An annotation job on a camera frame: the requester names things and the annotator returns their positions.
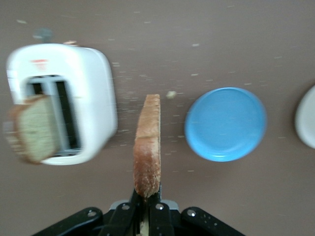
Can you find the beige plate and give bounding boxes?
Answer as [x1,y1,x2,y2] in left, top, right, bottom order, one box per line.
[294,85,315,149]

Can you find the white toaster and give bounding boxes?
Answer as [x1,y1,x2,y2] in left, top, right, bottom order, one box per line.
[6,28,118,166]

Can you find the blue plate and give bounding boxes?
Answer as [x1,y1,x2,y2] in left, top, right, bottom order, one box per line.
[184,87,268,162]

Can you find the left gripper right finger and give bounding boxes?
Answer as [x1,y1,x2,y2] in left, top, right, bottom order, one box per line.
[147,184,247,236]

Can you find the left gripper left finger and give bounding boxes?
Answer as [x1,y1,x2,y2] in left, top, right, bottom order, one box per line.
[31,188,143,236]

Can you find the brown bread slice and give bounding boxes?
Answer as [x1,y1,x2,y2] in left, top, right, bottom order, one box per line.
[133,94,163,236]
[3,94,57,164]

